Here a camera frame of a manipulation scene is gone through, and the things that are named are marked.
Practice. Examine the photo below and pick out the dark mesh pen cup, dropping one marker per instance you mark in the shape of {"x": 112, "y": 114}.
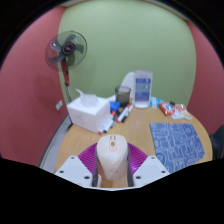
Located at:
{"x": 122, "y": 97}

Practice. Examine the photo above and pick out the blue patterned mouse pad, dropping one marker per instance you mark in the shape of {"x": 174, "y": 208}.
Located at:
{"x": 178, "y": 145}

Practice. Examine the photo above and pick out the white and orange packet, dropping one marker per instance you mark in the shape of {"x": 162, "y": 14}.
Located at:
{"x": 182, "y": 112}

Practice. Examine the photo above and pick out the blue small box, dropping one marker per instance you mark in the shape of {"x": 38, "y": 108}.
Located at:
{"x": 114, "y": 106}

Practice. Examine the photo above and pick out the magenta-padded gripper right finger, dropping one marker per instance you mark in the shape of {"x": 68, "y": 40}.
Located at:
{"x": 149, "y": 169}

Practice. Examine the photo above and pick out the standing fan with red pole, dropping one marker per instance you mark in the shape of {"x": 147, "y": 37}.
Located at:
{"x": 66, "y": 49}

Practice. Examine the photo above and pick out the beige computer mouse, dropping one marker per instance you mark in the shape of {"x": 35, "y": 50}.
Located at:
{"x": 112, "y": 156}

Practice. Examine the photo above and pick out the small black object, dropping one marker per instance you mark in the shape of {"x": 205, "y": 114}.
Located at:
{"x": 172, "y": 103}

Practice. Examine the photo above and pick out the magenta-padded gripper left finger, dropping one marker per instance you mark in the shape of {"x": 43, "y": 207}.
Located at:
{"x": 76, "y": 170}

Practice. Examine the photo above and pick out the white wall socket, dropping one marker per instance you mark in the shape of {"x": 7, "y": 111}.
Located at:
{"x": 59, "y": 105}

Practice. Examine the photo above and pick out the light blue packet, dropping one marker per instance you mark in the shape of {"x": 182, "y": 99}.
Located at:
{"x": 155, "y": 102}

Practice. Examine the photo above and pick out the red-capped whiteboard marker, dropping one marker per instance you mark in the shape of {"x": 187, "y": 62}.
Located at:
{"x": 106, "y": 126}
{"x": 125, "y": 113}

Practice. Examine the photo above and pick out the red snack packet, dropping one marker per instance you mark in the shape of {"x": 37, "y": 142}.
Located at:
{"x": 166, "y": 108}

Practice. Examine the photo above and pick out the white tissue box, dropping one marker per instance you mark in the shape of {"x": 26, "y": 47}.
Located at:
{"x": 88, "y": 115}

